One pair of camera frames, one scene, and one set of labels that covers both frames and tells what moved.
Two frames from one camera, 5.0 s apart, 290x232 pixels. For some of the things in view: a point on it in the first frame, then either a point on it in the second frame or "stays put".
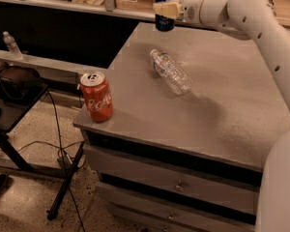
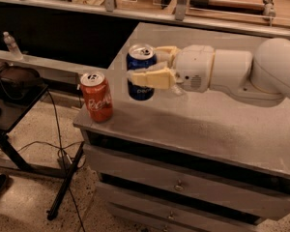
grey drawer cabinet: x=195 y=110 stays put
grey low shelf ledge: x=44 y=68 stays put
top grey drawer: x=175 y=179 stays put
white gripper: x=190 y=8 -> x=194 y=66
